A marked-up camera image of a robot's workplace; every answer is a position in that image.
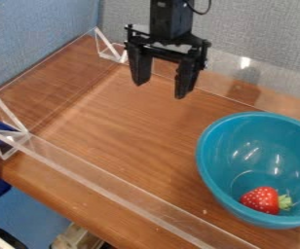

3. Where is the blue plastic bowl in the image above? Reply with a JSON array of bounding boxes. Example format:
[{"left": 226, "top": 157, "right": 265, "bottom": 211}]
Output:
[{"left": 196, "top": 112, "right": 300, "bottom": 230}]

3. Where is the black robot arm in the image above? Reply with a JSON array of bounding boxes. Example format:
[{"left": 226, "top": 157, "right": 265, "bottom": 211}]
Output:
[{"left": 125, "top": 0, "right": 212, "bottom": 99}]

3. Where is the clear acrylic barrier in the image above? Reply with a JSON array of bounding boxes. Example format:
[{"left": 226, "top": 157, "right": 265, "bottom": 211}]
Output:
[{"left": 0, "top": 33, "right": 300, "bottom": 249}]

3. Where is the beige object under table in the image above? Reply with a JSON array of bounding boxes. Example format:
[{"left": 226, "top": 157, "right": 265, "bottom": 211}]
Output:
[{"left": 50, "top": 223, "right": 105, "bottom": 249}]

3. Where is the red strawberry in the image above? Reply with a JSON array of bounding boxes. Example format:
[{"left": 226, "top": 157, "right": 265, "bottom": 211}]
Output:
[{"left": 240, "top": 186, "right": 293, "bottom": 215}]

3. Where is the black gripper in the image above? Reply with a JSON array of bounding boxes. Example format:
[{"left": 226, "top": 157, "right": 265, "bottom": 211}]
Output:
[{"left": 125, "top": 24, "right": 212, "bottom": 99}]

